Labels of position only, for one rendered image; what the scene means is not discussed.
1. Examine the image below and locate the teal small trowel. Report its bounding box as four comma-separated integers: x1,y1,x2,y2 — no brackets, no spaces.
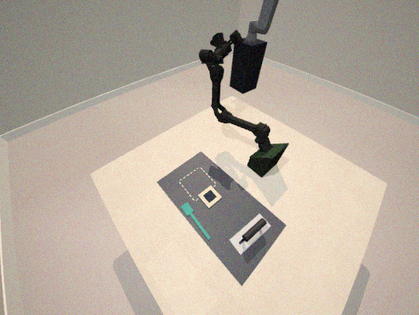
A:
181,203,211,240

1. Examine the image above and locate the cream square tile with dark centre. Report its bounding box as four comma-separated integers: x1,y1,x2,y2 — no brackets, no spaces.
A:
198,186,222,208

